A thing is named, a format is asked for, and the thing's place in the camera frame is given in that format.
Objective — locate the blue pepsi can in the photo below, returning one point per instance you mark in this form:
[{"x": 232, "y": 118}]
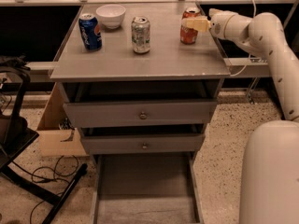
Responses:
[{"x": 90, "y": 31}]

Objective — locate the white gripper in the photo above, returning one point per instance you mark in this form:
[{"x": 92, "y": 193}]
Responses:
[{"x": 219, "y": 24}]

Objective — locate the grey top drawer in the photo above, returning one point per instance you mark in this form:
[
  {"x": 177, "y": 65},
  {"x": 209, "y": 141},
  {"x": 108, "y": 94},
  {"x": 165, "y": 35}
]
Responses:
[{"x": 139, "y": 113}]

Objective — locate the silver green soda can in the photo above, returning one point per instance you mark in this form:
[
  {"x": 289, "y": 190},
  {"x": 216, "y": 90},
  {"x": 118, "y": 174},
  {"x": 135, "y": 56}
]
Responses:
[{"x": 140, "y": 28}]

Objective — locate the cardboard box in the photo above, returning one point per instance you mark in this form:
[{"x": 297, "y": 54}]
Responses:
[{"x": 55, "y": 137}]

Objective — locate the orange coke can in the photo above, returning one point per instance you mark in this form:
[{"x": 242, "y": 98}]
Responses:
[{"x": 187, "y": 35}]

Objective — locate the grey horizontal rail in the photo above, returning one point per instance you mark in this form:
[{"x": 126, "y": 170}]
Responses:
[{"x": 247, "y": 67}]

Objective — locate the white bowl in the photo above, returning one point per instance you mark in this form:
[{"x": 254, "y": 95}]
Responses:
[{"x": 111, "y": 15}]

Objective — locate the grey drawer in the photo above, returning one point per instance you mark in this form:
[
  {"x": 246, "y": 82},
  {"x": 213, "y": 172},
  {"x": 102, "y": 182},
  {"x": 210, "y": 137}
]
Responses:
[
  {"x": 155, "y": 188},
  {"x": 139, "y": 113},
  {"x": 142, "y": 143}
]

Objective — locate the grey middle drawer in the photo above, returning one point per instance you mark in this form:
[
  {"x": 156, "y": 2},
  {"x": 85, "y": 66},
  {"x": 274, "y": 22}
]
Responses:
[{"x": 142, "y": 143}]

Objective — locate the grey bottom drawer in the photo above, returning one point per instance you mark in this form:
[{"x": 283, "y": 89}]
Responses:
[{"x": 155, "y": 188}]

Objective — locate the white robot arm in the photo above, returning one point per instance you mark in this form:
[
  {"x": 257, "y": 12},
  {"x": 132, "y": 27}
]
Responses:
[{"x": 270, "y": 170}]

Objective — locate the grey drawer cabinet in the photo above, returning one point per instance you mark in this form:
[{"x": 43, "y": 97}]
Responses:
[{"x": 115, "y": 73}]

